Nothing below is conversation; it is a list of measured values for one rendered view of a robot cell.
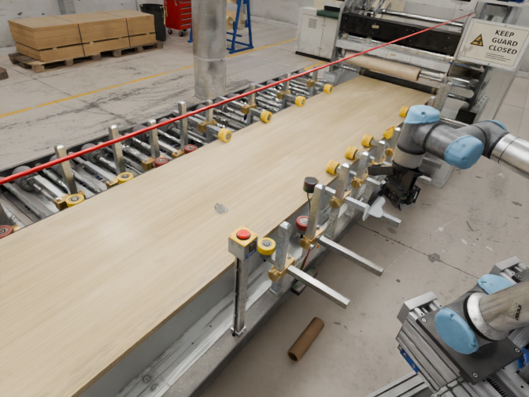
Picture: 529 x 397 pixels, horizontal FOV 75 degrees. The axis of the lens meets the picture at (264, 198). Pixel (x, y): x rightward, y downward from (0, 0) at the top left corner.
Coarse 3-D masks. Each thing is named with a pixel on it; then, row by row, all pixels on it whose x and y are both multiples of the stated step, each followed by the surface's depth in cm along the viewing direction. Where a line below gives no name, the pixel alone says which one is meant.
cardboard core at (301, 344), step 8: (312, 320) 222; (320, 320) 220; (312, 328) 214; (320, 328) 217; (304, 336) 209; (312, 336) 211; (296, 344) 205; (304, 344) 206; (288, 352) 204; (296, 352) 201; (304, 352) 205; (296, 360) 203
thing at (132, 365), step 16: (304, 208) 200; (256, 256) 174; (208, 288) 148; (224, 288) 160; (192, 304) 142; (208, 304) 154; (176, 320) 138; (192, 320) 148; (160, 336) 133; (176, 336) 143; (144, 352) 129; (160, 352) 138; (112, 368) 117; (128, 368) 125; (144, 368) 133; (96, 384) 114; (112, 384) 121
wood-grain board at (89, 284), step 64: (256, 128) 249; (320, 128) 257; (384, 128) 266; (128, 192) 176; (192, 192) 180; (256, 192) 185; (0, 256) 136; (64, 256) 139; (128, 256) 141; (192, 256) 144; (0, 320) 115; (64, 320) 116; (128, 320) 118; (0, 384) 99; (64, 384) 100
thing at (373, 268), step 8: (304, 232) 169; (320, 240) 165; (328, 240) 164; (328, 248) 164; (336, 248) 161; (344, 248) 161; (344, 256) 160; (352, 256) 157; (360, 256) 158; (360, 264) 156; (368, 264) 154; (376, 272) 152
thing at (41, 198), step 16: (224, 96) 315; (272, 112) 324; (128, 128) 248; (240, 128) 261; (80, 144) 224; (176, 144) 283; (32, 160) 204; (48, 160) 211; (112, 160) 235; (96, 176) 222; (32, 192) 200; (64, 192) 202; (96, 192) 223; (48, 208) 190
